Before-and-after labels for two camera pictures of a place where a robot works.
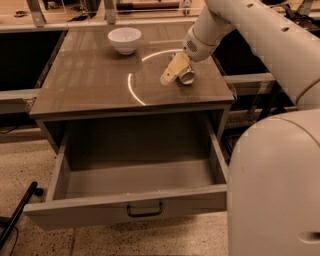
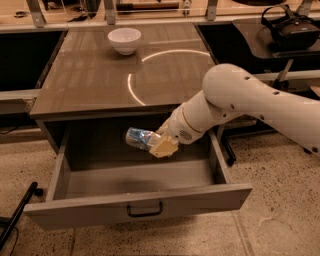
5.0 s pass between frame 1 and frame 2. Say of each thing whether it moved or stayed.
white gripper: moved
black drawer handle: stayed
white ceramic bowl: stayed
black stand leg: stayed
